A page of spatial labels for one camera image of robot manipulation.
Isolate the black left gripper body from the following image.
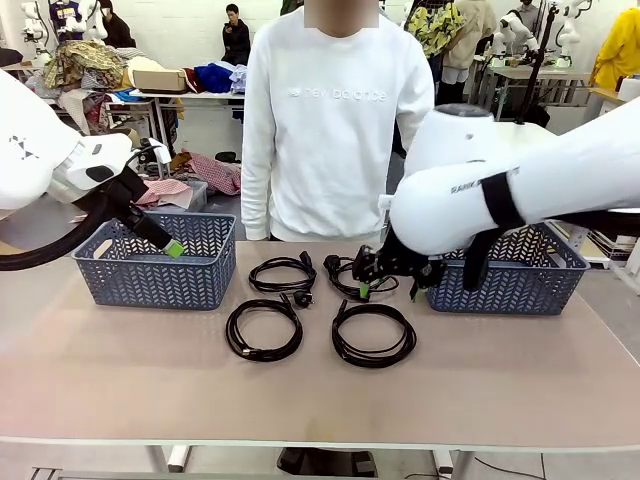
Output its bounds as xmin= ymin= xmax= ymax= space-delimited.
xmin=107 ymin=167 xmax=160 ymax=236

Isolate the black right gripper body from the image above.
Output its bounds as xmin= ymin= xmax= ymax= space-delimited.
xmin=374 ymin=234 xmax=429 ymax=279

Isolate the thick black power cable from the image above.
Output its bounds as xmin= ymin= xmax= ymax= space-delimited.
xmin=248 ymin=252 xmax=319 ymax=307
xmin=322 ymin=252 xmax=401 ymax=304

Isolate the thin black cable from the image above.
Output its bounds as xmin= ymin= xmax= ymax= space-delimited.
xmin=225 ymin=298 xmax=305 ymax=361
xmin=331 ymin=298 xmax=418 ymax=370

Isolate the person's right forearm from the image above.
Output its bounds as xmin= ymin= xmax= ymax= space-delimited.
xmin=240 ymin=149 xmax=275 ymax=241

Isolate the pink checkered cloth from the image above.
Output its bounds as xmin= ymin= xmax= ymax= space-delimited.
xmin=133 ymin=177 xmax=194 ymax=209

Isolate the blue-grey plastic basket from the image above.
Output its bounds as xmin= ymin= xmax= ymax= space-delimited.
xmin=424 ymin=219 xmax=592 ymax=317
xmin=71 ymin=212 xmax=238 ymax=312

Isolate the clear plastic storage bin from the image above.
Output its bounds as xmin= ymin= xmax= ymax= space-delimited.
xmin=187 ymin=179 xmax=209 ymax=212

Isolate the red checkered cloth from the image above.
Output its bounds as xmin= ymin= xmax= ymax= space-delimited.
xmin=182 ymin=149 xmax=243 ymax=197

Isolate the cardboard box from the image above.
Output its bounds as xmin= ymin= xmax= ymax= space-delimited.
xmin=132 ymin=69 xmax=189 ymax=94

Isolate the person in white sweatshirt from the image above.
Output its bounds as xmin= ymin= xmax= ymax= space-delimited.
xmin=239 ymin=0 xmax=436 ymax=244

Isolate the white background table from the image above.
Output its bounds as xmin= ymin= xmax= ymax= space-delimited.
xmin=112 ymin=88 xmax=246 ymax=179

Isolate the pile of patterned clothes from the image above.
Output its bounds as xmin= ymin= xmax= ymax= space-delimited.
xmin=42 ymin=39 xmax=129 ymax=94

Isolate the blue cloth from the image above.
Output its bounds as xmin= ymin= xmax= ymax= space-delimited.
xmin=193 ymin=62 xmax=249 ymax=95

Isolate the person in black with mask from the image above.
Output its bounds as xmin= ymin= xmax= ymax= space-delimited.
xmin=97 ymin=0 xmax=137 ymax=50

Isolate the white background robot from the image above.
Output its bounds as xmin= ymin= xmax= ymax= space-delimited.
xmin=79 ymin=0 xmax=110 ymax=42
xmin=552 ymin=0 xmax=585 ymax=67
xmin=492 ymin=9 xmax=542 ymax=69
xmin=20 ymin=0 xmax=54 ymax=64

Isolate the seated person in black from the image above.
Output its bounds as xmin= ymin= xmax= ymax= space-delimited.
xmin=221 ymin=3 xmax=252 ymax=66

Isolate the purple and yellow jersey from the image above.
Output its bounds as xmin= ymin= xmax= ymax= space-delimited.
xmin=49 ymin=0 xmax=84 ymax=44

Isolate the white table leg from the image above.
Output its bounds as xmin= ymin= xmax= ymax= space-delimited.
xmin=432 ymin=447 xmax=474 ymax=480
xmin=144 ymin=442 xmax=194 ymax=474

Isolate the black foot pedal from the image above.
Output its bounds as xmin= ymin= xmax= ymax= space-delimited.
xmin=276 ymin=447 xmax=380 ymax=479

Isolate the black tripod pole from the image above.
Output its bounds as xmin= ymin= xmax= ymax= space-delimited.
xmin=514 ymin=0 xmax=561 ymax=126

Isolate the person in beige jacket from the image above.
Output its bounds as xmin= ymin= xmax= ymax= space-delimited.
xmin=442 ymin=0 xmax=500 ymax=84

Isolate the person in yellow floral shirt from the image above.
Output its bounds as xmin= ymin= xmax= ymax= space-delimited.
xmin=405 ymin=0 xmax=467 ymax=59

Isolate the grey background work table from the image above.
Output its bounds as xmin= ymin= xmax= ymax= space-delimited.
xmin=482 ymin=64 xmax=621 ymax=124

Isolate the white roll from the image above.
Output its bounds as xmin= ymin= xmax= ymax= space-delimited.
xmin=618 ymin=74 xmax=640 ymax=104

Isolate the person in yellow jacket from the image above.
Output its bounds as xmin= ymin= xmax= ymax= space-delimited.
xmin=588 ymin=7 xmax=640 ymax=91

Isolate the black strapped cable of right arm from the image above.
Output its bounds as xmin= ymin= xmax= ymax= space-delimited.
xmin=462 ymin=171 xmax=640 ymax=292

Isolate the white wire rack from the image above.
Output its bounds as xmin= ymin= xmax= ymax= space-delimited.
xmin=564 ymin=219 xmax=640 ymax=281

